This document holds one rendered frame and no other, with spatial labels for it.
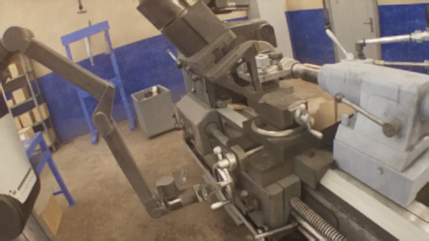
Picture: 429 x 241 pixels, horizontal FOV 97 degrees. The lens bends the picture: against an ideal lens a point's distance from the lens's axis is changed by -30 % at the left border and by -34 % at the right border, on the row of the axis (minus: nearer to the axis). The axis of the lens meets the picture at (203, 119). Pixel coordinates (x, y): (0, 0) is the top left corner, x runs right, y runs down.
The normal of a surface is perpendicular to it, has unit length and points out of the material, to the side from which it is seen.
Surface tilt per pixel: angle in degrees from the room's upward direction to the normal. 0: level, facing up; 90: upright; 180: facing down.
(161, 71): 90
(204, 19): 90
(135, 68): 90
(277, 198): 90
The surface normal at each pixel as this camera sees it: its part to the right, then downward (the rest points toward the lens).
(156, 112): 0.41, 0.25
